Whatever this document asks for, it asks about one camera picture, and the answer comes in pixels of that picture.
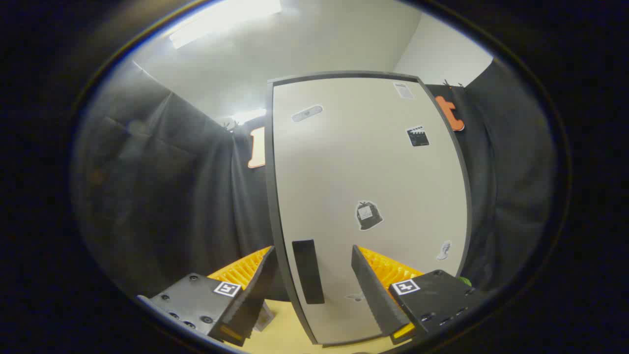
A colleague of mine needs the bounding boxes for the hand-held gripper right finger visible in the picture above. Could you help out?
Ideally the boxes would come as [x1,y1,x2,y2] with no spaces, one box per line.
[350,244,488,346]

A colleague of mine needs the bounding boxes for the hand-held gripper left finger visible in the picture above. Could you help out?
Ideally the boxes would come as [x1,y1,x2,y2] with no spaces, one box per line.
[137,246,278,349]

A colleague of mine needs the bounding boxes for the black door handle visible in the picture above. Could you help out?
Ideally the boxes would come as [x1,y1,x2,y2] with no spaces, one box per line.
[292,239,325,304]

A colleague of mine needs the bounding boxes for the grey shoe cabinet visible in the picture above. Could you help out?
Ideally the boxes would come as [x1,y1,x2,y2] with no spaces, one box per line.
[264,70,473,349]

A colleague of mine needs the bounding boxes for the white shoe cabinet door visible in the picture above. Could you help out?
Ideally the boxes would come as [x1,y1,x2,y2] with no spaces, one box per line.
[271,76,467,346]

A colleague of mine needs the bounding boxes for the black backdrop cloth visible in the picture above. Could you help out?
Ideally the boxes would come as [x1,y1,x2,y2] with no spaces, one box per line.
[74,59,558,300]

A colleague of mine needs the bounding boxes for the long ceiling light panel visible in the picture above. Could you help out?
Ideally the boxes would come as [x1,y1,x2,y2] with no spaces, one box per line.
[170,0,283,50]

